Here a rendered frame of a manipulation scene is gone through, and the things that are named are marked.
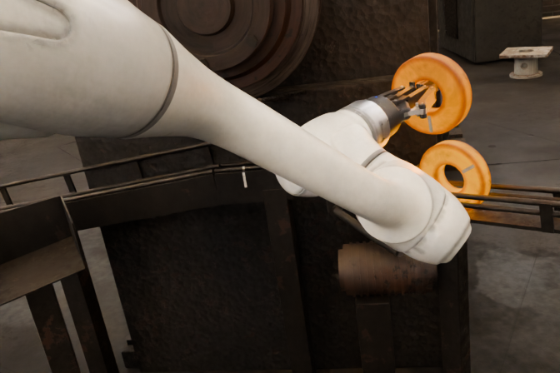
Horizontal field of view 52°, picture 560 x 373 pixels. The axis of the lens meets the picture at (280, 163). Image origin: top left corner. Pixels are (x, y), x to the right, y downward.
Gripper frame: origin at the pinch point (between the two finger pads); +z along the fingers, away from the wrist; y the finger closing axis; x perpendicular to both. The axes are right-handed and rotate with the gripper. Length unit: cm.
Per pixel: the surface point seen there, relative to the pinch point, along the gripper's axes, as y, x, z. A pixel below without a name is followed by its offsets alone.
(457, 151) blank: 2.3, -15.5, 5.2
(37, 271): -70, -29, -57
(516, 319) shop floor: -6, -95, 53
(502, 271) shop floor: -20, -97, 78
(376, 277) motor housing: -13.2, -43.8, -7.0
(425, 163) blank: -5.7, -19.6, 5.8
